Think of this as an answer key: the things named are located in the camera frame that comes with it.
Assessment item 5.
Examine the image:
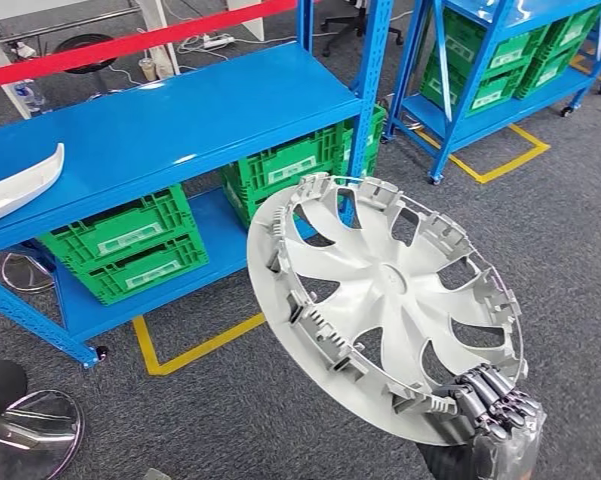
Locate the green plastic folding crate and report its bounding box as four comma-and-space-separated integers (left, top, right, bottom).
221, 124, 345, 230
442, 7, 550, 73
39, 184, 201, 266
339, 104, 387, 180
419, 56, 525, 119
514, 42, 590, 101
539, 5, 601, 53
77, 231, 210, 307

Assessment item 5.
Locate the clear water bottle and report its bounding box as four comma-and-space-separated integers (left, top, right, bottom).
13, 79, 47, 115

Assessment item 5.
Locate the grey plastic wheel hubcap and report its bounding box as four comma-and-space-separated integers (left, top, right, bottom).
246, 172, 529, 446

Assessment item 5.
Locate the black round stool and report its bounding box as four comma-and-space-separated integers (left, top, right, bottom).
53, 33, 118, 75

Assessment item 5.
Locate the blue metal shelf rack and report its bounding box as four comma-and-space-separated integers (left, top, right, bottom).
0, 0, 396, 369
382, 0, 601, 187
560, 0, 601, 119

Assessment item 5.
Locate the white plastic bumper part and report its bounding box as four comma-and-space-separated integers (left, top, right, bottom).
0, 142, 65, 229

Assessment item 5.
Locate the white table frame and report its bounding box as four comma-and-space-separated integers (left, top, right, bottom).
0, 0, 181, 121

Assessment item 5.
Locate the white furniture panel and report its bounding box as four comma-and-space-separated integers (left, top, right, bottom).
225, 0, 265, 42

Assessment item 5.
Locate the white power strip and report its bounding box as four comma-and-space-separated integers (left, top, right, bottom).
202, 33, 236, 51

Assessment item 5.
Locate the black office chair base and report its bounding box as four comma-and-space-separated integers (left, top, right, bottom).
321, 0, 405, 58

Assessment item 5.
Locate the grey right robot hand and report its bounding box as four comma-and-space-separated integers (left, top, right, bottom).
416, 362, 548, 480

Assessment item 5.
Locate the chrome round stool base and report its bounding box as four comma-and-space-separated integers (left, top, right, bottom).
0, 251, 57, 294

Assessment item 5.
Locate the chrome base stool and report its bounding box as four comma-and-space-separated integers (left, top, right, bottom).
0, 359, 86, 480

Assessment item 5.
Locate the white power cable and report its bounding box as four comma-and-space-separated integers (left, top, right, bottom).
176, 26, 301, 58

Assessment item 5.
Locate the red barrier band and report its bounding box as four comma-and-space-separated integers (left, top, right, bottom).
0, 0, 298, 92

